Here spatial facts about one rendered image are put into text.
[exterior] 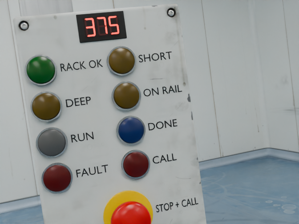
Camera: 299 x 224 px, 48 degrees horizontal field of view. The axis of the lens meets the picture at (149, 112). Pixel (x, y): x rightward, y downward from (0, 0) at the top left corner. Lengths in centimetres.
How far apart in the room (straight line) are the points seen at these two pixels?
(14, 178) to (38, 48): 377
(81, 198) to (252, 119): 459
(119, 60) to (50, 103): 8
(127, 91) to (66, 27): 9
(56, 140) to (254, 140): 464
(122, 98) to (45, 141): 9
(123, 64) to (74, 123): 8
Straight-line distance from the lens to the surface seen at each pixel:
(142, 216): 34
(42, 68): 34
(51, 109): 34
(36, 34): 36
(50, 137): 34
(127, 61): 35
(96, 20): 36
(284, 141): 478
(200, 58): 453
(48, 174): 35
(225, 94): 467
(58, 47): 35
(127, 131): 35
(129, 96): 34
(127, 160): 35
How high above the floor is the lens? 106
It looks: 3 degrees down
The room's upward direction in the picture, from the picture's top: 8 degrees counter-clockwise
